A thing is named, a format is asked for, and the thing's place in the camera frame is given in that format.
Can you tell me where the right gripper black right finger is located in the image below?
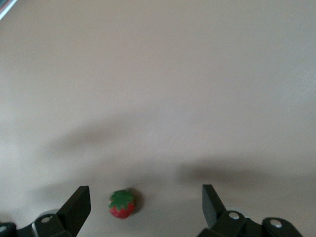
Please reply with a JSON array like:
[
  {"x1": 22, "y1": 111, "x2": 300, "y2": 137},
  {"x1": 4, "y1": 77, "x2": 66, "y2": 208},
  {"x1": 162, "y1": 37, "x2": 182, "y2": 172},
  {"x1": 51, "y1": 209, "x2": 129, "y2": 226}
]
[{"x1": 197, "y1": 184, "x2": 303, "y2": 237}]

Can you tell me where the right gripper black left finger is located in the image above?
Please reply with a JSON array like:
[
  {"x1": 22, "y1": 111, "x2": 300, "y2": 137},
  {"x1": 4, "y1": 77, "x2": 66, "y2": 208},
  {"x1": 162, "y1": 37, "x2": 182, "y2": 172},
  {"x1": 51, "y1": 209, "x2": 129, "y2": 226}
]
[{"x1": 0, "y1": 185, "x2": 91, "y2": 237}]

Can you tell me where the red strawberry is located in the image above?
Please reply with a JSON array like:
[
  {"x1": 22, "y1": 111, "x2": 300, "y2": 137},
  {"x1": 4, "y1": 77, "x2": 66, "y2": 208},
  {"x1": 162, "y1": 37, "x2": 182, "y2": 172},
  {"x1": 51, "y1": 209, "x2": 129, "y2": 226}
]
[{"x1": 108, "y1": 189, "x2": 137, "y2": 220}]

